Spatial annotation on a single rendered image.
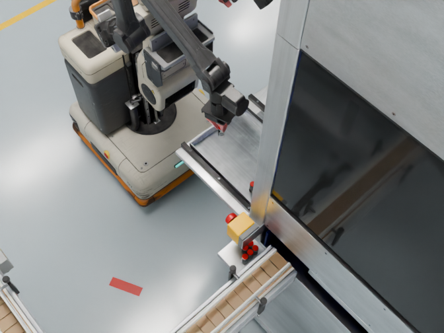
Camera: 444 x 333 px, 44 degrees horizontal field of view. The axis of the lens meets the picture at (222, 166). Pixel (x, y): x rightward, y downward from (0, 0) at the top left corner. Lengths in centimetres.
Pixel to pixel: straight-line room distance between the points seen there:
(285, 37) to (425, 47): 32
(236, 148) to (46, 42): 197
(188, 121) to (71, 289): 101
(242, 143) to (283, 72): 91
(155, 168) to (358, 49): 185
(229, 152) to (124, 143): 89
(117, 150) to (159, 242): 51
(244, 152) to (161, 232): 96
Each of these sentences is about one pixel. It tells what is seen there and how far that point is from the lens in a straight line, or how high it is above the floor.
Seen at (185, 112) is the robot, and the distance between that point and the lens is 287.
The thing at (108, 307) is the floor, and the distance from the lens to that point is 273.
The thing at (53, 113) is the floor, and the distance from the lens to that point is 333.
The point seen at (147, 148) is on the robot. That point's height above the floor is 28.
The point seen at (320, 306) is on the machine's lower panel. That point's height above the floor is 85.
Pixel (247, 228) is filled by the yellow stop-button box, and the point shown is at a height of 103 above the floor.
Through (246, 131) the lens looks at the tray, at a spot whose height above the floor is 88.
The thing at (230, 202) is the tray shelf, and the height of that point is 88.
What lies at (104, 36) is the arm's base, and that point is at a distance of 199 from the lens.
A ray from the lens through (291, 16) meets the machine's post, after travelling 105.
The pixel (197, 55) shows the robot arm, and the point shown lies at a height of 144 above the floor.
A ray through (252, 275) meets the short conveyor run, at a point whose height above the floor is 93.
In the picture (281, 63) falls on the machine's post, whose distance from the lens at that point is 114.
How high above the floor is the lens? 258
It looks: 59 degrees down
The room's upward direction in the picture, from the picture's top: 2 degrees clockwise
